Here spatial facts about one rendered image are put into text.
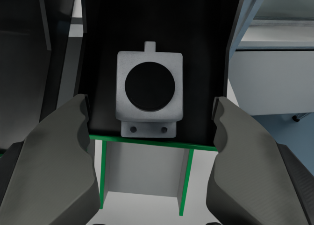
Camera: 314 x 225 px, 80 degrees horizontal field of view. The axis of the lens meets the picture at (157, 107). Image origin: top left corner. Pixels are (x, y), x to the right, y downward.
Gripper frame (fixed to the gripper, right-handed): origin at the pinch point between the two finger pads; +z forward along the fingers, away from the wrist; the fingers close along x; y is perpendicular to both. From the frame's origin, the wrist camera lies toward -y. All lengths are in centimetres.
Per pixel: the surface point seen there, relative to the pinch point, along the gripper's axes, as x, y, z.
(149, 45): -0.3, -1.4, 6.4
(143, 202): -0.9, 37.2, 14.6
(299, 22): 69, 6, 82
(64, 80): -12.2, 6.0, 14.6
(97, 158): -13.0, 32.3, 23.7
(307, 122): 140, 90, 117
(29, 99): -10.6, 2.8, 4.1
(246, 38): 42, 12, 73
